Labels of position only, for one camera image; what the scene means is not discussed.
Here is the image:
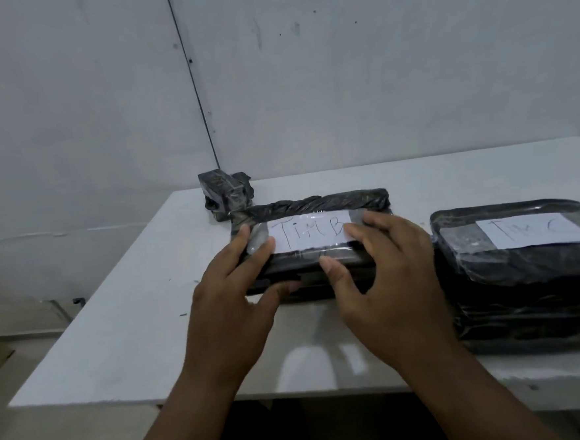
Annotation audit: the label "person's right hand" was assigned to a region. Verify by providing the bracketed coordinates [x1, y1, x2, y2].
[315, 205, 462, 379]

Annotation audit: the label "person's left hand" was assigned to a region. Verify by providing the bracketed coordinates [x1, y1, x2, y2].
[166, 220, 310, 393]

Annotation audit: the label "thick black package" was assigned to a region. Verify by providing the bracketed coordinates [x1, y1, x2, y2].
[246, 266, 379, 308]

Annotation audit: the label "white label black bottom line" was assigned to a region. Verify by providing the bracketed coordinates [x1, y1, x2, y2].
[244, 207, 372, 257]

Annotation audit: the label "rounded black package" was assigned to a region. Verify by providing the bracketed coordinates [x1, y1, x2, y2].
[427, 196, 580, 312]

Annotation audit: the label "large black package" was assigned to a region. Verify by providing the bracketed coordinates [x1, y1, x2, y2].
[448, 276, 580, 357]

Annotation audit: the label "small lumpy black package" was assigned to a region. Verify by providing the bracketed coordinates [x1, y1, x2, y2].
[197, 167, 247, 224]

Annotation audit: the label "white label thin writing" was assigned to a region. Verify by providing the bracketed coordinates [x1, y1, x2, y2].
[476, 210, 580, 252]

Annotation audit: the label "person's dark trousers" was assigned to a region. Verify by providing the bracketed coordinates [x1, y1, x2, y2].
[218, 388, 435, 440]

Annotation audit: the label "grey metal frame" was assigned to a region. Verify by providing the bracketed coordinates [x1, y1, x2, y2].
[47, 296, 88, 324]

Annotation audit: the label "thin black wall cable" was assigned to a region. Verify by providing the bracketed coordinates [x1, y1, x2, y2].
[164, 0, 222, 173]

